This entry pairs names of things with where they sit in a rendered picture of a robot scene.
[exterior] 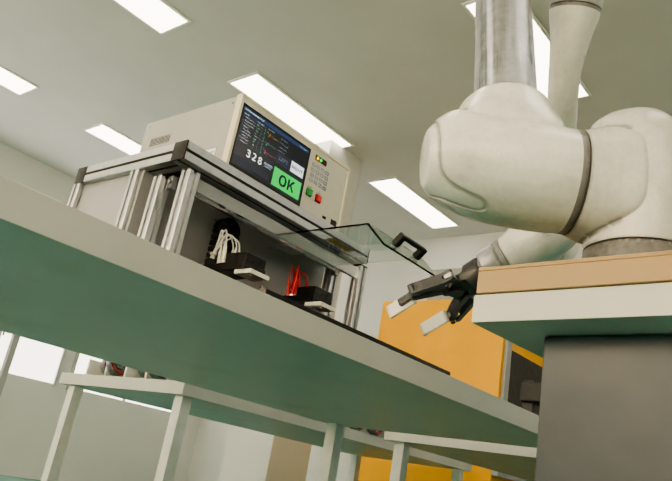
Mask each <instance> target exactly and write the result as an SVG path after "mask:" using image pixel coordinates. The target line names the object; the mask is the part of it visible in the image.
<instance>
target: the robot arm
mask: <svg viewBox="0 0 672 481"><path fill-rule="evenodd" d="M603 4H604V0H550V9H549V22H550V53H549V73H548V98H547V97H546V96H545V95H544V94H543V93H542V92H540V91H539V90H537V78H536V62H535V47H534V32H533V17H532V2H531V0H476V3H475V67H474V93H472V94H471V95H470V96H469V97H467V98H466V99H465V101H464V102H463V103H462V104H461V106H460V108H459V110H453V111H450V112H448V113H446V114H445V115H443V116H441V117H440V118H438V119H437V120H436V121H435V122H434V123H433V125H432V126H431V127H430V128H429V129H428V130H427V132H426V134H425V137H424V140H423V144H422V150H421V158H420V183H421V186H422V188H423V189H424V191H425V192H426V193H427V194H428V196H429V198H430V199H432V200H433V201H434V202H436V203H437V204H438V205H440V206H442V207H443V208H445V209H447V210H449V211H450V212H453V213H455V214H457V215H459V216H461V217H464V218H467V219H470V220H473V221H477V222H481V223H485V224H490V225H494V226H500V227H505V228H509V229H508V230H507V231H506V232H505V233H504V234H503V235H502V236H501V237H500V238H498V239H497V240H495V241H493V242H492V243H491V244H489V245H488V246H486V247H484V248H483V249H481V250H480V251H478V252H477V254H476V257H477V258H473V259H472V260H470V261H469V262H467V263H466V264H464V265H463V266H462V271H461V273H459V274H457V275H454V274H453V272H452V270H451V269H448V270H446V271H444V272H442V273H440V274H437V275H434V276H431V277H428V278H425V279H422V280H419V281H416V282H413V283H410V284H408V285H407V288H408V290H409V292H408V293H407V294H405V295H403V296H402V297H400V298H399V299H397V300H396V301H394V302H393V303H391V304H390V305H388V306H386V309H387V312H388V315H389V318H390V319H392V318H394V317H395V316H397V315H399V314H400V313H402V312H403V311H405V310H406V309H408V308H410V307H411V306H413V305H414V304H416V303H417V301H416V300H420V299H425V298H430V297H435V296H440V295H444V296H450V297H453V299H452V301H451V303H450V305H449V307H448V309H447V311H445V310H442V311H440V312H439V313H437V314H436V315H434V316H432V317H431V318H429V319H427V320H426V321H424V322H423V323H421V324H420V328H421V331H422V333H423V335H424V336H426V335H428V334H429V333H431V332H432V331H434V330H436V329H437V328H439V327H441V326H442V325H444V324H446V323H447V322H449V321H450V323H451V324H455V323H456V322H460V321H461V320H462V319H463V318H464V317H465V315H466V314H467V313H468V312H469V311H470V310H471V309H472V308H473V303H474V296H475V295H478V294H477V293H476V291H477V282H478V272H479V268H481V267H492V266H503V265H514V264H525V263H536V262H547V261H558V260H569V259H573V258H574V257H575V256H576V254H577V251H578V248H579V244H583V246H582V258H591V257H601V256H612V255H623V254H634V253H645V252H656V251H667V250H672V116H671V115H669V114H668V113H666V112H664V111H662V110H658V109H655V108H649V107H633V108H627V109H622V110H618V111H615V112H612V113H610V114H608V115H606V116H604V117H603V118H601V119H600V120H598V121H597V122H596V123H594V124H593V125H592V127H591V129H588V130H578V129H577V112H578V96H579V86H580V78H581V72H582V68H583V64H584V60H585V57H586V53H587V50H588V47H589V45H590V42H591V39H592V36H593V33H594V31H595V28H596V26H597V23H598V21H599V18H600V15H601V11H602V7H603ZM445 285H446V286H445ZM418 294H419V295H418ZM459 313H460V315H459ZM455 320H456V321H455Z"/></svg>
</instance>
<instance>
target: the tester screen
mask: <svg viewBox="0 0 672 481"><path fill-rule="evenodd" d="M247 148H248V149H250V150H251V151H253V152H254V153H256V154H258V155H259V156H261V157H262V158H264V160H263V164H262V167H261V166H259V165H258V164H256V163H254V162H253V161H251V160H250V159H248V158H246V157H245V153H246V149H247ZM278 151H279V152H280V153H282V154H283V155H285V156H286V157H288V158H289V159H291V160H292V161H294V162H295V163H297V164H298V165H300V166H301V167H303V168H304V172H305V167H306V163H307V158H308V153H309V150H307V149H306V148H304V147H303V146H302V145H300V144H299V143H297V142H296V141H294V140H293V139H292V138H290V137H289V136H287V135H286V134H284V133H283V132H282V131H280V130H279V129H277V128H276V127H274V126H273V125H272V124H270V123H269V122H267V121H266V120H264V119H263V118H262V117H260V116H259V115H257V114H256V113H254V112H253V111H252V110H250V109H249V108H247V107H246V106H245V107H244V111H243V115H242V120H241V124H240V128H239V132H238V136H237V140H236V144H235V148H234V152H233V156H232V160H231V162H232V163H233V164H235V165H237V166H238V167H240V168H242V169H243V170H245V171H247V172H248V173H250V174H251V175H253V176H255V177H256V178H258V179H260V180H261V181H263V182H265V183H266V184H268V185H270V186H271V187H273V188H275V189H276V190H278V191H279V192H281V193H283V194H284V195H286V196H288V197H289V198H291V199H293V200H294V201H296V202H298V201H299V199H298V200H296V199H295V198H293V197H291V196H290V195H288V194H286V193H285V192H283V191H282V190H280V189H278V188H277V187H275V186H273V185H272V184H271V180H272V176H273V171H274V167H275V166H276V167H277V168H279V169H280V170H282V171H283V172H285V173H287V174H288V175H290V176H291V177H293V178H294V179H296V180H297V181H299V182H301V183H302V182H303V178H300V177H299V176H297V175H295V174H294V173H292V172H291V171H289V170H288V169H286V168H285V167H283V166H282V165H280V164H278V163H277V162H276V159H277V155H278ZM235 154H237V155H238V156H240V157H242V158H243V159H245V160H246V161H248V162H250V163H251V164H253V165H254V166H256V167H258V168H259V169H261V170H262V171H264V172H266V173H267V174H269V179H268V180H266V179H265V178H263V177H261V176H260V175H258V174H256V173H255V172H253V171H252V170H250V169H248V168H247V167H245V166H243V165H242V164H240V163H239V162H237V161H235V160H234V156H235Z"/></svg>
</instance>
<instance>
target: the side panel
mask: <svg viewBox="0 0 672 481"><path fill-rule="evenodd" d="M141 173H142V170H140V169H136V170H131V173H130V174H128V175H124V176H120V177H116V178H111V179H107V180H103V181H99V182H95V183H91V184H86V185H83V184H81V183H77V184H74V185H73V188H72V191H71V194H70V197H69V200H68V203H67V205H69V206H71V207H73V208H76V209H78V210H80V211H82V212H85V213H87V214H89V215H91V216H93V217H96V218H98V219H100V220H102V221H105V222H107V223H109V224H111V225H114V226H116V227H118V228H120V229H123V230H125V228H126V224H127V221H128V218H129V214H130V211H131V207H132V204H133V201H134V197H135V194H136V190H137V187H138V184H139V180H140V177H141Z"/></svg>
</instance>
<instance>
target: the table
mask: <svg viewBox="0 0 672 481"><path fill-rule="evenodd" d="M106 367H107V370H108V372H109V371H110V372H109V373H110V374H111V375H112V376H105V375H91V374H77V373H64V372H62V374H61V377H60V380H59V383H60V384H64V385H69V388H68V391H67V394H66V398H65V401H64V404H63V408H62V411H61V415H60V418H59V421H58V425H57V428H56V431H55V435H54V438H53V441H52V445H51V448H50V451H49V455H48V458H47V461H46V465H45V468H44V471H43V475H42V478H41V481H57V479H58V476H59V473H60V469H61V466H62V462H63V459H64V455H65V452H66V449H67V445H68V442H69V438H70V435H71V431H72V428H73V425H74V421H75V418H76V414H77V411H78V407H79V404H80V401H81V397H82V394H83V390H84V389H85V390H89V391H93V392H97V393H101V394H106V395H110V396H114V397H118V398H122V399H126V400H130V401H134V402H138V403H143V404H147V405H151V406H155V407H159V408H163V409H167V410H171V414H170V418H169V422H168V426H167V430H166V434H165V438H164V442H163V447H162V451H161V455H160V459H159V463H158V467H157V471H156V475H155V479H154V481H173V479H174V475H175V470H176V466H177V462H178V458H179V454H180V449H181V445H182V441H183V437H184V433H185V428H186V424H187V420H188V416H189V415H192V416H196V417H200V418H204V419H208V420H212V421H216V422H221V423H225V424H229V425H233V426H237V427H241V428H245V429H249V430H253V431H258V432H262V433H266V434H270V435H274V436H278V437H282V438H286V439H290V440H295V441H299V442H303V443H307V444H311V445H315V446H319V447H323V445H324V439H325V433H326V427H327V423H324V422H320V421H317V420H313V419H310V418H306V417H303V416H299V415H296V414H292V413H289V412H285V411H282V410H278V409H274V408H271V407H267V406H264V405H260V404H257V403H253V402H250V401H246V400H243V399H239V398H236V397H232V396H229V395H225V394H222V393H218V392H215V391H211V390H207V389H204V388H200V387H197V386H193V385H190V384H186V383H183V382H179V381H173V380H166V379H167V378H165V377H162V376H158V375H155V374H151V373H149V375H150V376H151V377H152V378H153V379H146V378H144V376H145V373H146V372H144V371H140V370H138V373H139V375H140V376H141V378H132V377H123V376H124V372H125V368H126V366H123V365H119V364H116V363H112V362H109V361H105V360H102V362H101V364H100V369H101V372H102V374H104V372H105V369H106ZM120 370H122V371H120ZM361 430H363V429H362V428H353V427H350V428H346V427H345V428H344V434H343V440H342V446H341V452H344V453H348V454H352V456H351V463H350V469H349V475H348V481H358V478H359V471H360V464H361V458H362V456H364V457H371V458H378V459H385V460H392V458H393V451H394V444H395V443H394V442H391V441H387V440H384V438H381V437H378V436H380V435H381V434H382V432H383V435H384V434H385V431H380V430H371V429H367V431H368V433H369V434H367V433H364V432H360V431H361ZM408 463H413V464H420V465H426V466H433V467H440V468H447V469H452V478H451V481H463V471H468V472H472V464H469V463H465V462H461V461H458V460H454V459H451V458H447V457H444V456H440V455H437V454H433V453H430V452H426V451H423V450H419V449H416V448H412V447H410V451H409V458H408Z"/></svg>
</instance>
